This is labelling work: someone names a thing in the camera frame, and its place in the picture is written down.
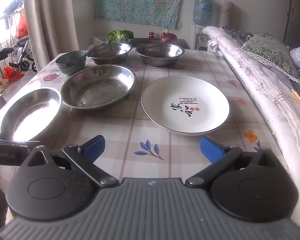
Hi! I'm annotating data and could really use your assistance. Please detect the dark hanging clothes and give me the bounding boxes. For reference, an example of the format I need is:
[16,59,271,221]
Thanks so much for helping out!
[3,0,25,15]

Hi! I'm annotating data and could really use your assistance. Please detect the beige bag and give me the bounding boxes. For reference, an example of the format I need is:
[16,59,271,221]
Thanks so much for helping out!
[0,77,10,92]

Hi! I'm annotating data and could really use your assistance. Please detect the large steel plate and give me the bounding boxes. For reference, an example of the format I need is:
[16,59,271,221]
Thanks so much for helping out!
[60,64,136,110]

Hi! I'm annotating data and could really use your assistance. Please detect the checkered tablecloth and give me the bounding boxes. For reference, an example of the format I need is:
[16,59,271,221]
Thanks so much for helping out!
[0,46,300,205]

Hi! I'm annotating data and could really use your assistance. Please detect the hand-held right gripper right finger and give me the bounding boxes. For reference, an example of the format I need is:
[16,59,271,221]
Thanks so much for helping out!
[185,136,278,187]

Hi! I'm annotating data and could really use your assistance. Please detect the teal floral wall cloth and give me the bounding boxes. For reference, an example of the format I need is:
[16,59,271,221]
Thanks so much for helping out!
[93,0,190,29]

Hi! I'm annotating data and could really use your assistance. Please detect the napa cabbage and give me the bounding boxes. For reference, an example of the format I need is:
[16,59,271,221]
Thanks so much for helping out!
[105,30,134,45]

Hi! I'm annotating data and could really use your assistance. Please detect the red plastic bag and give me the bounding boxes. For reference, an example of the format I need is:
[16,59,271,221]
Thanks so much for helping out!
[3,66,25,82]

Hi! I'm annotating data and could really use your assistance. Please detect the patterned film roll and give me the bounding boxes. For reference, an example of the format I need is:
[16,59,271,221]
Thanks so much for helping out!
[219,0,234,29]

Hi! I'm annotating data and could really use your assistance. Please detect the teal ceramic bowl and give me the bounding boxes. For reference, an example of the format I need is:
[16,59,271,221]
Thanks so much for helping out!
[55,50,87,75]

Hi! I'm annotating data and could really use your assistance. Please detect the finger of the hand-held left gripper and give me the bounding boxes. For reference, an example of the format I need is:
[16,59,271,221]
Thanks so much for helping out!
[0,132,41,147]

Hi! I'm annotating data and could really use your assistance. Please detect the green leafy pillow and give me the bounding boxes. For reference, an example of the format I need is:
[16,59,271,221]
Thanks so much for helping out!
[241,33,300,87]

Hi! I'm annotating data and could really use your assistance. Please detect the orange hanging plastic bag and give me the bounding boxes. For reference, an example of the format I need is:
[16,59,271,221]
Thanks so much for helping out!
[15,15,28,39]

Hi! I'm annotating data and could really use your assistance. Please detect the steel bowl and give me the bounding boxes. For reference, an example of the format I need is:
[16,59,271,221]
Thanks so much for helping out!
[86,42,133,65]
[135,42,185,67]

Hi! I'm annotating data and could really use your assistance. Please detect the beige curtain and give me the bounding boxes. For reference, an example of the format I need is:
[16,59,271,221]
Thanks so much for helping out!
[23,0,80,73]

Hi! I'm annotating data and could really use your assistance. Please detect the red onion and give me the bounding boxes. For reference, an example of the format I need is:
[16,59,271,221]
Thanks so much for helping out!
[161,29,178,44]

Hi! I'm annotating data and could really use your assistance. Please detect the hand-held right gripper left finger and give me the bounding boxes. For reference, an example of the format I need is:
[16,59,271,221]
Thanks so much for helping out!
[27,135,120,187]

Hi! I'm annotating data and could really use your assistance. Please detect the blue water bottle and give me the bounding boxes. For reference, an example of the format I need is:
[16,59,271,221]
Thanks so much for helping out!
[192,0,213,27]

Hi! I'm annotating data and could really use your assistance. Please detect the dark printed board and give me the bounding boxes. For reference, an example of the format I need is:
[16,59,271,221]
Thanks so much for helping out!
[132,38,191,50]

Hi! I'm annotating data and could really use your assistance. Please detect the black padded armrest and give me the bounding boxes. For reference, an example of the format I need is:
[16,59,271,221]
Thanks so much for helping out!
[0,47,14,63]

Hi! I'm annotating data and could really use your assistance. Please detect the white quilted bedding roll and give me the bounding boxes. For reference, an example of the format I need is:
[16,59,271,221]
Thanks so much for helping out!
[202,26,300,160]

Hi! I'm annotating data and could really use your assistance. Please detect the white ceramic plate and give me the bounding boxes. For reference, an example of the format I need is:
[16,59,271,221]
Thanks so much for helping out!
[141,75,230,136]

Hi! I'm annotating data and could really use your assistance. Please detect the grey cloth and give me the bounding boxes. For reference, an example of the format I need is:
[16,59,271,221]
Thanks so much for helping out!
[224,27,253,43]

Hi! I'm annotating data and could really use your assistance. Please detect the wheelchair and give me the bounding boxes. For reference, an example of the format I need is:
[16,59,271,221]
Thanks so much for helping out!
[8,36,38,73]

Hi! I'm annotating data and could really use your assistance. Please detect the small steel plate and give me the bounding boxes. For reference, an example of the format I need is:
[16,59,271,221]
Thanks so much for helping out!
[0,87,62,142]

